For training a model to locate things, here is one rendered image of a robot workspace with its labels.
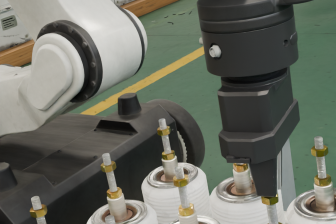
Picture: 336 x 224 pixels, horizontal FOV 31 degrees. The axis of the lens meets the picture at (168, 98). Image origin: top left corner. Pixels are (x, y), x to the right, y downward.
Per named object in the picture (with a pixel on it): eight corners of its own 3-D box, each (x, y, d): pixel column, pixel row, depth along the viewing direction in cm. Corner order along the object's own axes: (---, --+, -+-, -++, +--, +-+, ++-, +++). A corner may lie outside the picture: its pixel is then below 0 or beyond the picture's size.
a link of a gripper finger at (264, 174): (253, 192, 64) (245, 138, 62) (283, 194, 63) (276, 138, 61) (248, 200, 63) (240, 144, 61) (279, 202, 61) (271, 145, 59)
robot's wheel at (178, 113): (132, 179, 150) (116, 103, 144) (145, 170, 154) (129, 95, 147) (200, 191, 138) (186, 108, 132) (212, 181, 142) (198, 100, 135)
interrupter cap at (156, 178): (146, 171, 93) (145, 167, 93) (195, 162, 93) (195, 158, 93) (148, 194, 86) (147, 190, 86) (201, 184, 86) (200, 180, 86)
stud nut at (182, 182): (187, 187, 70) (186, 180, 70) (173, 188, 71) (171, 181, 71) (190, 179, 72) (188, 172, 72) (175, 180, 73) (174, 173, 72)
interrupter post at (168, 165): (164, 176, 91) (160, 155, 90) (180, 173, 91) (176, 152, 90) (165, 183, 88) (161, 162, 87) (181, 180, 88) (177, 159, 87)
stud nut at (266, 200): (275, 194, 65) (274, 187, 65) (282, 201, 64) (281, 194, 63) (258, 200, 65) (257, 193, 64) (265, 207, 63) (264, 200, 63)
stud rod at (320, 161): (330, 194, 74) (324, 137, 72) (323, 197, 74) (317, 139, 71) (325, 191, 75) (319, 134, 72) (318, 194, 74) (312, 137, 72)
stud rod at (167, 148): (168, 166, 90) (158, 118, 87) (174, 165, 89) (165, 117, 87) (167, 169, 89) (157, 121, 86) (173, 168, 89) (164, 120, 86)
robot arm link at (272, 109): (290, 167, 54) (275, 36, 51) (192, 162, 59) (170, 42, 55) (321, 113, 65) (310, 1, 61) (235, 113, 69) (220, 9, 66)
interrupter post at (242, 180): (242, 185, 84) (239, 163, 83) (256, 189, 82) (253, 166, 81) (231, 193, 82) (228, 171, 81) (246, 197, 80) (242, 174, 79)
